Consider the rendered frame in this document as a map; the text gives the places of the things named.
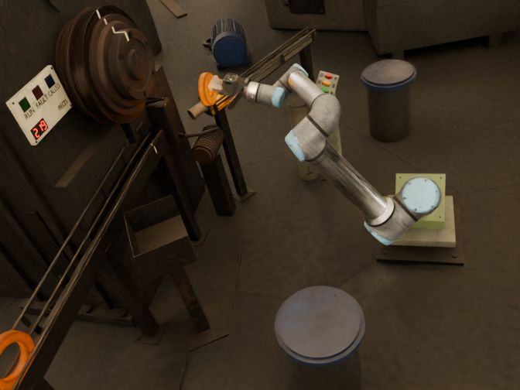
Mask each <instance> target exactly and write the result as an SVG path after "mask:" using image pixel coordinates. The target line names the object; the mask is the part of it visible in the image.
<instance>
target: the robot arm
mask: <svg viewBox="0 0 520 390"><path fill-rule="evenodd" d="M230 74H231V73H227V74H226V75H225V77H224V79H223V80H219V78H218V76H217V75H214V76H213V79H211V81H210V82H209V84H208V88H209V89H210V90H211V91H213V92H214V93H216V94H219V95H224V96H234V97H233V98H232V100H231V101H229V102H228V106H227V108H228V109H229V110H231V109H232V108H234V107H235V105H236V104H237V102H238V101H239V100H240V99H241V97H242V96H243V98H246V99H247V101H253V102H256V103H259V104H266V105H270V106H272V107H275V108H280V107H281V106H282V104H283V102H284V100H285V99H286V98H287V97H288V96H289V95H290V94H291V93H292V92H293V91H295V92H296V93H297V94H298V95H299V96H300V97H301V98H302V99H303V101H304V102H305V103H306V104H307V105H308V106H309V107H310V113H309V114H308V115H307V116H306V117H305V118H304V119H303V120H302V121H301V122H300V123H299V124H298V125H297V126H296V127H295V128H294V129H293V130H291V131H290V133H289V134H288V135H287V136H286V138H285V141H286V143H287V145H288V146H289V147H290V148H291V150H292V151H293V153H294V154H295V155H296V157H297V158H298V159H299V161H300V162H302V161H304V160H306V161H307V162H308V163H309V164H311V165H312V166H313V167H314V168H315V169H316V170H317V171H318V172H319V173H320V174H321V175H322V176H324V177H325V178H326V179H327V180H328V181H329V182H330V183H331V184H332V185H333V186H334V187H335V188H337V189H338V190H339V191H340V192H341V193H342V194H343V195H344V196H345V197H346V198H347V199H348V200H349V201H350V202H351V203H352V204H353V205H354V206H355V207H356V208H357V209H358V210H359V211H360V212H362V213H363V214H364V220H365V223H364V226H365V227H366V228H367V229H368V231H369V232H371V234H372V235H373V236H374V237H375V238H376V239H378V240H379V241H380V242H381V243H382V244H384V245H390V244H391V243H392V242H393V241H396V239H397V238H399V237H400V236H401V235H402V234H404V233H405V232H406V231H407V230H408V229H409V228H411V226H413V225H414V224H415V223H416V222H417V221H418V220H419V219H421V218H422V217H423V216H426V215H429V214H431V213H433V212H434V211H435V210H436V209H437V208H438V206H439V205H440V202H441V198H442V194H441V190H440V188H439V186H438V185H437V183H436V182H435V181H433V180H431V179H430V178H428V177H425V176H416V177H413V178H411V179H409V180H407V181H406V182H405V183H404V184H403V186H402V188H401V190H400V191H399V192H398V193H397V194H396V195H394V197H393V198H392V199H391V198H390V197H383V196H382V195H381V194H380V193H379V192H378V191H377V190H376V189H375V188H374V187H373V186H372V185H371V184H370V183H369V182H368V181H367V180H366V179H365V178H364V177H363V176H362V175H361V174H360V173H359V172H358V171H357V170H356V169H355V168H354V167H353V166H352V165H351V164H350V163H349V162H348V161H347V160H346V159H345V158H344V157H343V156H342V155H341V154H340V153H339V152H338V151H337V150H336V149H335V148H334V147H333V146H332V145H331V144H330V143H329V142H328V141H327V140H326V138H327V137H329V136H330V134H331V133H332V132H333V131H334V129H335V128H336V127H337V124H338V122H339V120H340V113H341V109H340V103H339V101H338V100H337V99H336V98H335V97H334V96H333V95H332V94H327V93H324V92H323V91H322V90H321V89H320V88H319V87H318V86H316V85H315V84H314V82H312V81H311V79H309V78H308V73H307V72H306V71H305V70H304V69H303V68H302V67H301V66H300V65H299V64H297V63H295V64H294V65H293V66H291V68H290V69H289V70H288V71H287V72H286V73H285V74H284V75H283V76H282V77H281V78H280V79H279V80H278V81H277V82H276V83H275V84H274V85H273V86H270V85H266V84H260V83H256V82H252V81H251V82H250V83H249V79H246V78H242V77H238V75H237V74H233V75H230ZM222 88H223V90H222Z"/></svg>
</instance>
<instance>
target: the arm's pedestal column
mask: <svg viewBox="0 0 520 390"><path fill-rule="evenodd" d="M453 213H454V224H455V236H456V246H455V248H447V247H430V246H411V245H384V244H382V243H381V242H380V241H379V240H378V248H377V258H376V260H377V262H404V263H418V264H433V265H461V266H464V253H463V243H462V233H461V223H460V205H458V204H454V205H453Z"/></svg>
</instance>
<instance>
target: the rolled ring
mask: <svg viewBox="0 0 520 390"><path fill-rule="evenodd" d="M13 342H16V343H18V345H19V347H20V351H21V354H20V359H19V363H18V365H17V367H16V369H15V370H14V371H13V372H12V373H11V374H10V375H9V376H8V377H7V378H3V379H0V390H11V388H12V386H13V385H14V383H15V381H16V379H17V378H18V376H19V374H20V372H21V370H22V369H23V367H24V365H25V364H26V362H27V360H28V358H29V356H30V354H31V353H32V352H33V349H34V347H35V346H34V343H33V339H32V338H31V337H30V336H29V335H28V334H27V333H25V332H22V331H17V330H9V331H6V332H4V333H2V334H0V355H1V353H2V352H3V351H4V349H5V348H6V347H7V346H9V345H10V344H11V343H13Z"/></svg>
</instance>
